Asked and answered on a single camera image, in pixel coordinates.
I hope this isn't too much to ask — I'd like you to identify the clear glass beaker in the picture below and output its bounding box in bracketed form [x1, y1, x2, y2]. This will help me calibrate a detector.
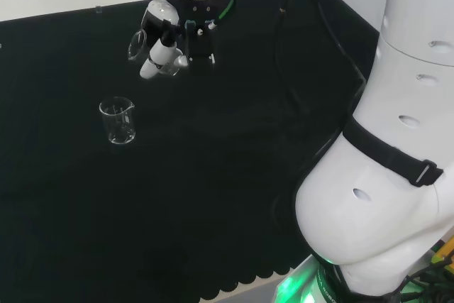
[127, 28, 182, 77]
[99, 96, 138, 146]

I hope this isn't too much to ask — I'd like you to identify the black cable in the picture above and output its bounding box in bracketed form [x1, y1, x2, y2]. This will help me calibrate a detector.
[297, 0, 370, 165]

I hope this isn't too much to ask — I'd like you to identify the black arm strap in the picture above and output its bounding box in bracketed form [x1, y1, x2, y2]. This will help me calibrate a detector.
[341, 116, 445, 187]

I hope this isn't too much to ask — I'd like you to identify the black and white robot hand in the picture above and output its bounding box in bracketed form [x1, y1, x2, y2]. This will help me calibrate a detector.
[139, 0, 217, 80]

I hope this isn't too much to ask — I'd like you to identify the black table cloth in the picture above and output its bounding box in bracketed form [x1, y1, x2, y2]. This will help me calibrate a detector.
[0, 0, 386, 303]

